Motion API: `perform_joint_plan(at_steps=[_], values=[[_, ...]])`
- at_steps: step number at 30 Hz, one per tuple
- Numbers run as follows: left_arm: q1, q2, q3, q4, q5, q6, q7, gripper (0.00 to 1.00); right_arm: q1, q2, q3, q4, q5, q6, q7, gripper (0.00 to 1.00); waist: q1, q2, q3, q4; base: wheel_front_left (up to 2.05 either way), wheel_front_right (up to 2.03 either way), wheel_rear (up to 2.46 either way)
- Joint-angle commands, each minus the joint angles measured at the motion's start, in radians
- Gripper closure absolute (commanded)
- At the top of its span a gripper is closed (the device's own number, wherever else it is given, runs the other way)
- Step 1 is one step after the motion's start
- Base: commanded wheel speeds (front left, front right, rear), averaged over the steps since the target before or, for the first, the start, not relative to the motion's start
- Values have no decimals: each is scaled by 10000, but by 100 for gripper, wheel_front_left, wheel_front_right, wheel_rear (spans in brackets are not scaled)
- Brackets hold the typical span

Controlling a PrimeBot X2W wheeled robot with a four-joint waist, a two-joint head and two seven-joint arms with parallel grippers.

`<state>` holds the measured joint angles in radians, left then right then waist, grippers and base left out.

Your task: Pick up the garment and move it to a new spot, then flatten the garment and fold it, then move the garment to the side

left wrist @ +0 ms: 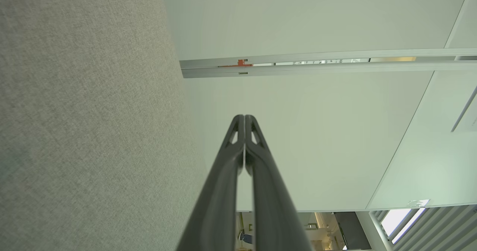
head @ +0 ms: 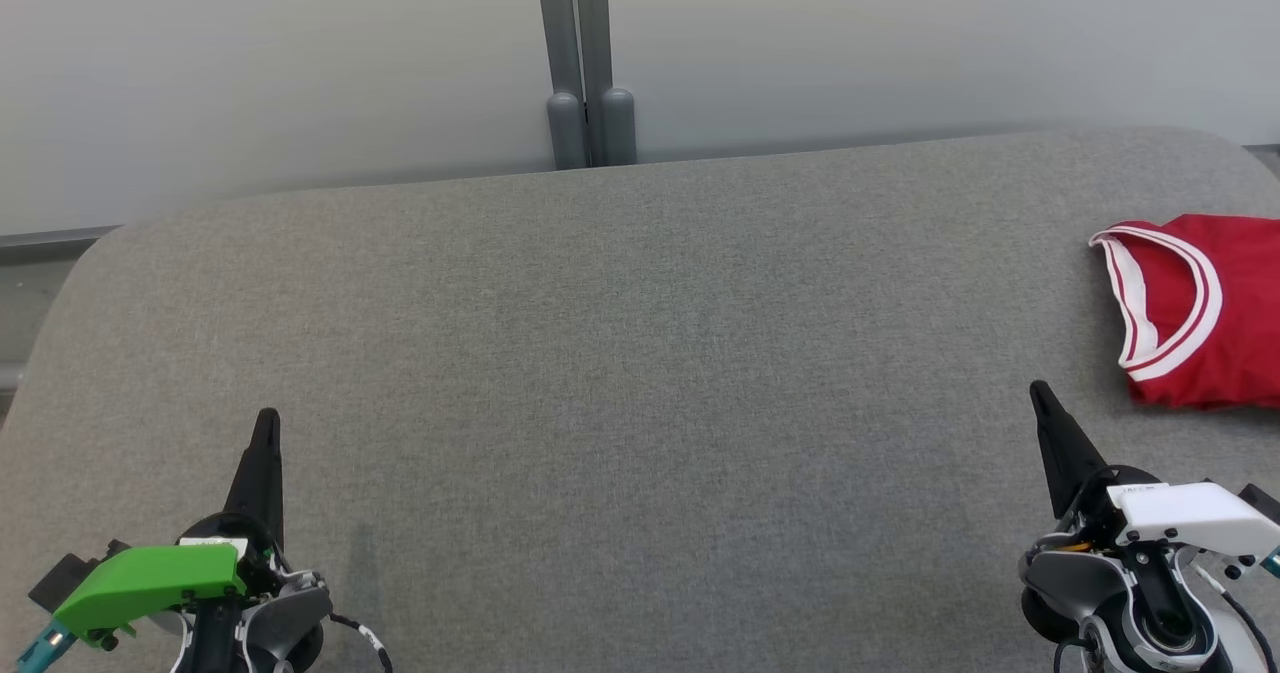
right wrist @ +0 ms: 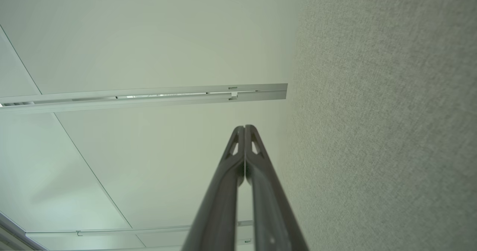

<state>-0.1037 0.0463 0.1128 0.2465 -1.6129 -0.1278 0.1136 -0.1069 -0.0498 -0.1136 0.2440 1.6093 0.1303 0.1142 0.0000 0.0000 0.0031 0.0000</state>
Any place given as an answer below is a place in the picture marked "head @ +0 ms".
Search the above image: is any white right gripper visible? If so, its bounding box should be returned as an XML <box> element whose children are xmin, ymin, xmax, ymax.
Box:
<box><xmin>1029</xmin><ymin>380</ymin><xmax>1280</xmax><ymax>560</ymax></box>

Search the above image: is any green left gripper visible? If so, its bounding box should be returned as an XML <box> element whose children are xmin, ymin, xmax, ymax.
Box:
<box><xmin>52</xmin><ymin>408</ymin><xmax>287</xmax><ymax>650</ymax></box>

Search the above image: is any red and white shirt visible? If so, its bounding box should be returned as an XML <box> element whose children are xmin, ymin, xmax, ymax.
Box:
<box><xmin>1088</xmin><ymin>214</ymin><xmax>1280</xmax><ymax>411</ymax></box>

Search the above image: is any black white left arm cable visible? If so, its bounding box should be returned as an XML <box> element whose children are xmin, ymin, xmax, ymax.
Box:
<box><xmin>328</xmin><ymin>611</ymin><xmax>394</xmax><ymax>673</ymax></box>

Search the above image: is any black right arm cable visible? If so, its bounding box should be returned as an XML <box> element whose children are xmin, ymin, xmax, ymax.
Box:
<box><xmin>1212</xmin><ymin>571</ymin><xmax>1280</xmax><ymax>673</ymax></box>

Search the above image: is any teal cable connector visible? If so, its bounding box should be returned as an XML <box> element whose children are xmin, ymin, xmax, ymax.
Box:
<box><xmin>14</xmin><ymin>620</ymin><xmax>73</xmax><ymax>673</ymax></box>

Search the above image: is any grey wall skirting rail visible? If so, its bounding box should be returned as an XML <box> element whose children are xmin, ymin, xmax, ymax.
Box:
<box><xmin>0</xmin><ymin>224</ymin><xmax>123</xmax><ymax>265</ymax></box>

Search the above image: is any grey metal partition post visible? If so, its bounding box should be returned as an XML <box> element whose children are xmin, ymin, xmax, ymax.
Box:
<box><xmin>533</xmin><ymin>0</ymin><xmax>638</xmax><ymax>171</ymax></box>

